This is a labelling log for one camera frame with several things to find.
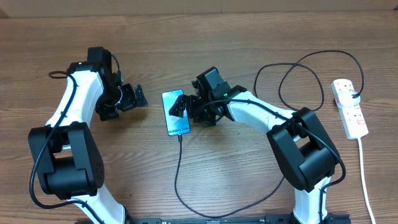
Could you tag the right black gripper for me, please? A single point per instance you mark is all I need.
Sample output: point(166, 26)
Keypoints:
point(194, 102)

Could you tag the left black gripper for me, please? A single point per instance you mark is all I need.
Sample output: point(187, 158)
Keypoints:
point(104, 109)

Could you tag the Samsung Galaxy smartphone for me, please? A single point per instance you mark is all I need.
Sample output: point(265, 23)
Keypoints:
point(176, 119)

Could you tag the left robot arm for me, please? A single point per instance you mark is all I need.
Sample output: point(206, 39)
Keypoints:
point(68, 167)

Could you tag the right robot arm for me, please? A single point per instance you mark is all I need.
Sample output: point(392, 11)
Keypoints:
point(305, 153)

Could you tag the white charger plug adapter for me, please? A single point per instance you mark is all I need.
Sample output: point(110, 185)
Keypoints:
point(346, 99)

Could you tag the white power strip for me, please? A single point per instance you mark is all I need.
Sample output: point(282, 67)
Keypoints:
point(352, 117)

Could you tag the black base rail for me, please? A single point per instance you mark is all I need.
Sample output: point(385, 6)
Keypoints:
point(211, 221)

